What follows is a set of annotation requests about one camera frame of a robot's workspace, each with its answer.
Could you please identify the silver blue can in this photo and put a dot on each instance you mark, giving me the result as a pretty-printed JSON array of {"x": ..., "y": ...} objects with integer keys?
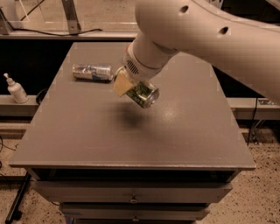
[{"x": 93, "y": 72}]

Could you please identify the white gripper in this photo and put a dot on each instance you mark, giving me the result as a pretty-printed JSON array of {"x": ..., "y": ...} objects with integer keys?
[{"x": 136, "y": 67}]

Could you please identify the top drawer with knob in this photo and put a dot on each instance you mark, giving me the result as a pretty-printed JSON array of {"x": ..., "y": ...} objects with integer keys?
[{"x": 132, "y": 192}]

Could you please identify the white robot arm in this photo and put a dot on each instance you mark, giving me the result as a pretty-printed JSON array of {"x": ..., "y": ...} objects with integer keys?
[{"x": 246, "y": 50}]

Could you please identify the metal frame post left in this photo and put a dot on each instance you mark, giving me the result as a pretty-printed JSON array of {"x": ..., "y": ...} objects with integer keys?
[{"x": 73, "y": 24}]

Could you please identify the green soda can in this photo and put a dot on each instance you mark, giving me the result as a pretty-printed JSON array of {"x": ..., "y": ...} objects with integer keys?
[{"x": 145, "y": 93}]

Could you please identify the grey drawer cabinet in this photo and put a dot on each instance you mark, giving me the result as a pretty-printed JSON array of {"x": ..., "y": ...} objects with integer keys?
[{"x": 83, "y": 131}]

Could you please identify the drawer with knob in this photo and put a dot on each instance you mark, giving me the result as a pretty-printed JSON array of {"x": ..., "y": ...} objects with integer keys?
[
  {"x": 132, "y": 192},
  {"x": 134, "y": 212}
]

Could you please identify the black floor rail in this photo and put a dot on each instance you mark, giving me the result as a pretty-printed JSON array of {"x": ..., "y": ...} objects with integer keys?
[{"x": 14, "y": 213}]

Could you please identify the white pump bottle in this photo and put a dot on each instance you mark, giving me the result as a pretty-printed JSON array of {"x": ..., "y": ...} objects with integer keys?
[{"x": 16, "y": 90}]

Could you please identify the lower drawer with knob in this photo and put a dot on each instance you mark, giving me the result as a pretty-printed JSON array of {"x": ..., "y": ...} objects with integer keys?
[{"x": 134, "y": 212}]

